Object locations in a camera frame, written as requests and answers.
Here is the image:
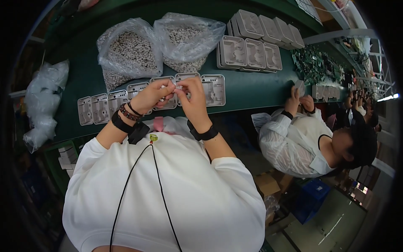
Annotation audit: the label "brown cardboard boxes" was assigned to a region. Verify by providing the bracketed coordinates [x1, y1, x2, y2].
[254, 171, 294, 228]

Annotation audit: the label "green plastic crate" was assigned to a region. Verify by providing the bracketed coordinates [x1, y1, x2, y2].
[43, 140, 80, 196]

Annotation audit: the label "clear bag of grey parts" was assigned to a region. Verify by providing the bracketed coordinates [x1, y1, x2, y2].
[153, 12, 226, 73]
[96, 18, 164, 92]

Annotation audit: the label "stacks of grey housing covers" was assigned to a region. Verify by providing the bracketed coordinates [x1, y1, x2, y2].
[216, 9, 305, 73]

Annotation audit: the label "brown beaded bracelet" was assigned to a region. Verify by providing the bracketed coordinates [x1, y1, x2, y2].
[118, 101, 145, 122]

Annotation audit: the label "stack of small white boxes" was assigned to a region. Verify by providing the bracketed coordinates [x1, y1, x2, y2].
[58, 145, 79, 179]

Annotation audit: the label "short line of grey housings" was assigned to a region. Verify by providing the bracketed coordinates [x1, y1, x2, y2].
[311, 84, 341, 101]

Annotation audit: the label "single grey plastic housing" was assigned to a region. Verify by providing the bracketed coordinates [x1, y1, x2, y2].
[294, 80, 306, 98]

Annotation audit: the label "person's body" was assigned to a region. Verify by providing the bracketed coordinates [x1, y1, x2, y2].
[62, 116, 267, 252]

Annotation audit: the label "grey metal frame rack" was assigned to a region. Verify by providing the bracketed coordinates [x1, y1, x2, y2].
[303, 28, 395, 99]

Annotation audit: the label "person's right hand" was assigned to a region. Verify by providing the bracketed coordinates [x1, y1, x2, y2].
[174, 77, 213, 133]

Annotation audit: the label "heap of green circuit boards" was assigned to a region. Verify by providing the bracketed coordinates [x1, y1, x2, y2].
[291, 44, 347, 86]

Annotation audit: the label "blue plastic crate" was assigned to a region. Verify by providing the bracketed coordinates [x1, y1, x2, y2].
[291, 178, 332, 225]

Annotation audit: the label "person's left hand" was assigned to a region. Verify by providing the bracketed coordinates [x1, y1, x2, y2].
[129, 79, 177, 115]

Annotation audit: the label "heap of white plastic bags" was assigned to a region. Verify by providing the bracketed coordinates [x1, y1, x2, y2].
[23, 59, 70, 154]

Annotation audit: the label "black wrist band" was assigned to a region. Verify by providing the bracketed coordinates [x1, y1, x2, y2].
[187, 120, 220, 142]
[111, 110, 151, 145]

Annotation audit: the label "row of grey plastic housings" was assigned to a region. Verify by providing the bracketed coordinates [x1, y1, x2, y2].
[77, 72, 226, 126]

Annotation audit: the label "small white plastic part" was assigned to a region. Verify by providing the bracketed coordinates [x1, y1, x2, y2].
[161, 84, 184, 94]

